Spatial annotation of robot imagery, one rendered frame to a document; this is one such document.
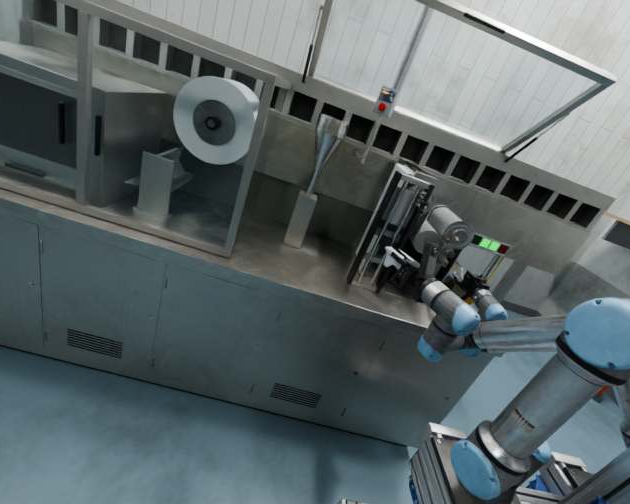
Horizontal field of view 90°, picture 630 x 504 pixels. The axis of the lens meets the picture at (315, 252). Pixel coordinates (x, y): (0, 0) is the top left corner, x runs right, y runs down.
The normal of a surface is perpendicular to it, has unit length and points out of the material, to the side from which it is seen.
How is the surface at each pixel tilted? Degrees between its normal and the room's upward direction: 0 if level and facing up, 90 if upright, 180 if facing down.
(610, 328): 82
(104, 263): 90
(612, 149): 90
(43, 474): 0
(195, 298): 90
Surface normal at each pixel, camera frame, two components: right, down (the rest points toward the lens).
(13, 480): 0.33, -0.85
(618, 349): -0.80, -0.19
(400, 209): -0.02, 0.44
